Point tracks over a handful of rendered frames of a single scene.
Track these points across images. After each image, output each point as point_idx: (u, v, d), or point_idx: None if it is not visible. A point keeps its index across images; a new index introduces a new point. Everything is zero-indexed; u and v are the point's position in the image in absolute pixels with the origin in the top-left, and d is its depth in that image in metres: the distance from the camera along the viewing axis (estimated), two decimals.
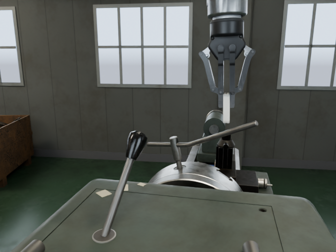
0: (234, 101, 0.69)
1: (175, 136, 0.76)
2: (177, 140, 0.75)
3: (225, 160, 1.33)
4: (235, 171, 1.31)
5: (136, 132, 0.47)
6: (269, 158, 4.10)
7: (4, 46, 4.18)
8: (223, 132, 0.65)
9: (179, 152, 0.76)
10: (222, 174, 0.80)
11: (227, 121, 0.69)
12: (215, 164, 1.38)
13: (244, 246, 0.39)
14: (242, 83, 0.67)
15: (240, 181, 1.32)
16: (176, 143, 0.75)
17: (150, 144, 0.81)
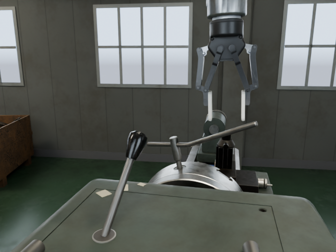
0: (249, 98, 0.68)
1: (175, 136, 0.76)
2: (177, 140, 0.75)
3: (225, 160, 1.33)
4: (235, 171, 1.31)
5: (136, 132, 0.47)
6: (269, 158, 4.10)
7: (4, 46, 4.18)
8: (223, 132, 0.65)
9: (179, 152, 0.76)
10: (222, 174, 0.80)
11: (242, 119, 0.68)
12: (215, 164, 1.38)
13: (244, 246, 0.39)
14: (256, 80, 0.66)
15: (240, 181, 1.32)
16: (176, 143, 0.75)
17: (150, 144, 0.81)
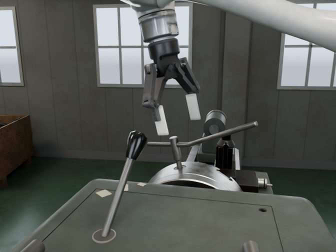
0: (152, 115, 0.67)
1: (175, 136, 0.76)
2: (177, 140, 0.75)
3: (225, 160, 1.33)
4: (235, 171, 1.31)
5: (136, 132, 0.47)
6: (269, 158, 4.10)
7: (4, 46, 4.18)
8: (223, 132, 0.65)
9: (179, 152, 0.76)
10: (222, 174, 0.80)
11: (158, 133, 0.69)
12: (215, 164, 1.38)
13: (244, 246, 0.39)
14: (143, 98, 0.66)
15: (240, 181, 1.32)
16: (176, 143, 0.75)
17: (150, 144, 0.81)
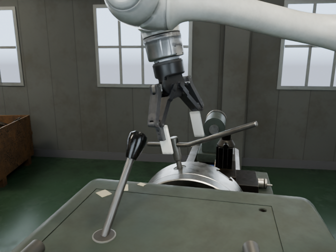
0: (157, 134, 0.68)
1: (175, 136, 0.76)
2: (177, 140, 0.75)
3: (225, 160, 1.33)
4: (235, 171, 1.31)
5: (136, 132, 0.47)
6: (269, 158, 4.10)
7: (4, 46, 4.18)
8: (223, 132, 0.65)
9: (179, 152, 0.76)
10: (222, 174, 0.80)
11: (163, 152, 0.70)
12: (215, 164, 1.38)
13: (244, 246, 0.39)
14: (149, 118, 0.66)
15: (240, 181, 1.32)
16: (176, 143, 0.75)
17: (150, 144, 0.81)
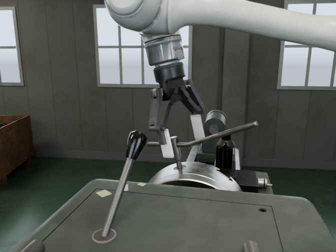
0: (158, 138, 0.68)
1: (175, 136, 0.76)
2: (177, 140, 0.75)
3: (225, 160, 1.33)
4: (235, 171, 1.31)
5: (136, 132, 0.47)
6: (269, 158, 4.10)
7: (4, 46, 4.18)
8: (223, 132, 0.65)
9: (179, 152, 0.76)
10: (222, 174, 0.80)
11: (164, 155, 0.70)
12: (215, 164, 1.38)
13: (244, 246, 0.39)
14: (149, 122, 0.67)
15: (240, 181, 1.32)
16: (176, 143, 0.75)
17: (150, 144, 0.81)
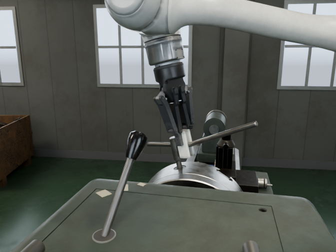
0: (175, 140, 0.72)
1: None
2: None
3: (225, 160, 1.33)
4: (235, 171, 1.31)
5: (136, 132, 0.47)
6: (269, 158, 4.10)
7: (4, 46, 4.18)
8: (223, 132, 0.65)
9: (179, 152, 0.76)
10: (222, 174, 0.80)
11: (180, 156, 0.75)
12: (215, 164, 1.38)
13: (244, 246, 0.39)
14: (166, 126, 0.71)
15: (240, 181, 1.32)
16: None
17: (150, 144, 0.81)
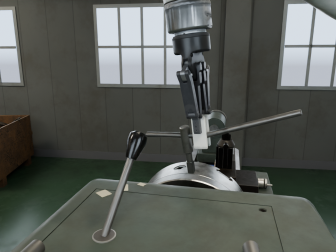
0: (193, 126, 0.60)
1: (187, 125, 0.64)
2: (189, 130, 0.63)
3: (225, 160, 1.33)
4: (235, 171, 1.31)
5: (136, 132, 0.47)
6: (269, 158, 4.10)
7: (4, 46, 4.18)
8: (255, 122, 0.56)
9: (191, 144, 0.64)
10: (222, 174, 0.80)
11: (194, 146, 0.63)
12: (215, 164, 1.38)
13: (244, 246, 0.39)
14: (185, 109, 0.58)
15: (240, 181, 1.32)
16: (189, 133, 0.63)
17: (151, 134, 0.68)
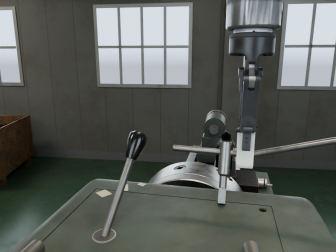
0: (242, 142, 0.51)
1: (228, 141, 0.55)
2: (231, 146, 0.54)
3: None
4: (235, 171, 1.31)
5: (136, 132, 0.47)
6: (269, 158, 4.10)
7: (4, 46, 4.18)
8: (315, 141, 0.51)
9: (230, 164, 0.54)
10: None
11: (236, 164, 0.54)
12: (215, 164, 1.38)
13: (244, 246, 0.39)
14: (241, 121, 0.49)
15: (240, 181, 1.32)
16: (231, 149, 0.54)
17: (180, 147, 0.56)
